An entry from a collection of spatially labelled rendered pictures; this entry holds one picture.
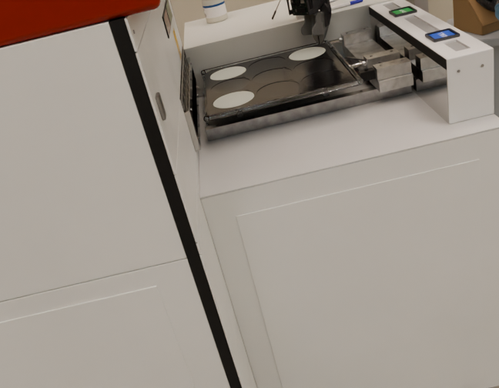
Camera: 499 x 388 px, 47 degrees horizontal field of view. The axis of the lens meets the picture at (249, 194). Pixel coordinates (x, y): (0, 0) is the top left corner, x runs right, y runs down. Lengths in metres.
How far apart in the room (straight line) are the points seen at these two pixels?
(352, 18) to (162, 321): 1.03
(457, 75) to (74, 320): 0.86
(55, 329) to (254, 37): 0.97
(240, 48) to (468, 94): 0.69
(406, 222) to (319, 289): 0.24
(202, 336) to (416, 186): 0.52
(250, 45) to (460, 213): 0.76
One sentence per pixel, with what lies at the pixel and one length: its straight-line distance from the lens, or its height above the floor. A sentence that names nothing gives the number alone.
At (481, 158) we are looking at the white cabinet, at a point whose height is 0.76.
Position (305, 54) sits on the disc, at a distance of 1.59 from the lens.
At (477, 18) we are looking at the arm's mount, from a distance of 1.79.
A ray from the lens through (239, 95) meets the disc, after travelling 1.39.
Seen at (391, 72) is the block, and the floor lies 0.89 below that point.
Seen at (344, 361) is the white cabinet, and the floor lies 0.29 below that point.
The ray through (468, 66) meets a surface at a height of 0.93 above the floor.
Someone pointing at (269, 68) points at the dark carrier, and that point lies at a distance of 1.54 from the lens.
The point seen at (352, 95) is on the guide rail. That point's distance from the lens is 1.39.
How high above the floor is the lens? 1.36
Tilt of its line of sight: 29 degrees down
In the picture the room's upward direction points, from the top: 14 degrees counter-clockwise
